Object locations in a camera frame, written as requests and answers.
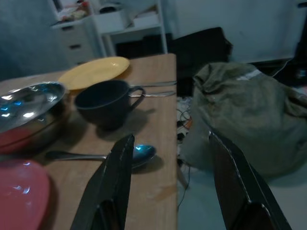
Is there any shiny steel bowl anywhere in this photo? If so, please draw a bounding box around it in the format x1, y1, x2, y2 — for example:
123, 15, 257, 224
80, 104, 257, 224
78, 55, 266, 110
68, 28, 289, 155
0, 81, 70, 154

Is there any pink plate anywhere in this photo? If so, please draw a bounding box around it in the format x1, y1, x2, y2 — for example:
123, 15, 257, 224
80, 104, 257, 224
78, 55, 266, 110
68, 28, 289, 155
0, 159, 57, 230

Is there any white shelf unit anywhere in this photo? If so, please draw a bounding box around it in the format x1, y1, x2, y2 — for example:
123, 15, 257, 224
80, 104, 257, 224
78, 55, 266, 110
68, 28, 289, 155
92, 0, 168, 58

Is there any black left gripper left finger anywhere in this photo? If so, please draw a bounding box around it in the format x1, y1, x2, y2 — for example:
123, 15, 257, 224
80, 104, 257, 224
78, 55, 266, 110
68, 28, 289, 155
69, 133, 135, 230

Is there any white storage box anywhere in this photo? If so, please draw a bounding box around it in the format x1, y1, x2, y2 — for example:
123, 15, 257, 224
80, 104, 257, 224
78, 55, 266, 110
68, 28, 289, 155
93, 9, 130, 34

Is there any floor cable tangle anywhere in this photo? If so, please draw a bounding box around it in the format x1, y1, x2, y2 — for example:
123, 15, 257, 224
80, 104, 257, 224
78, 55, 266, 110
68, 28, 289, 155
177, 95, 193, 145

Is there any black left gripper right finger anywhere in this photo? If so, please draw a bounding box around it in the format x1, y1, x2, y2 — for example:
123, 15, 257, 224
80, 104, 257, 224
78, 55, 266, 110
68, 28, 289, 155
208, 130, 294, 230

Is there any white drawer unit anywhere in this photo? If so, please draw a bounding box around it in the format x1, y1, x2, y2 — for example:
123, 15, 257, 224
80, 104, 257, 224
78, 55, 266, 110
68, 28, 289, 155
49, 17, 106, 67

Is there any yellow plate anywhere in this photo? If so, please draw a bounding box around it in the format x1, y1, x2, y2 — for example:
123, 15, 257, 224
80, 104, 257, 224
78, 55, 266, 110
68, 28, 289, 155
58, 56, 130, 91

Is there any olive green bean bag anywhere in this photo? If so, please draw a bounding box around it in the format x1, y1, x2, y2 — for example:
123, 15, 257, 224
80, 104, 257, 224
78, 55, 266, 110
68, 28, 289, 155
179, 62, 307, 178

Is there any silver metal spoon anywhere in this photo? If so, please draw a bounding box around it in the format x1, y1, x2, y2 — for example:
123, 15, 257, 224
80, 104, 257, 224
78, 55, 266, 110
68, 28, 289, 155
45, 144, 157, 169

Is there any dark ceramic cup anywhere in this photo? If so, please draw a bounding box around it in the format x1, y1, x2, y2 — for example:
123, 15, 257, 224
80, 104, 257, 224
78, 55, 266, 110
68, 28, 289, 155
74, 80, 146, 130

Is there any black bulky case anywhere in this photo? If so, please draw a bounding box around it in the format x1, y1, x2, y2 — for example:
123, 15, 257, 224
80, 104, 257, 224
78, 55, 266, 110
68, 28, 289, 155
171, 26, 234, 73

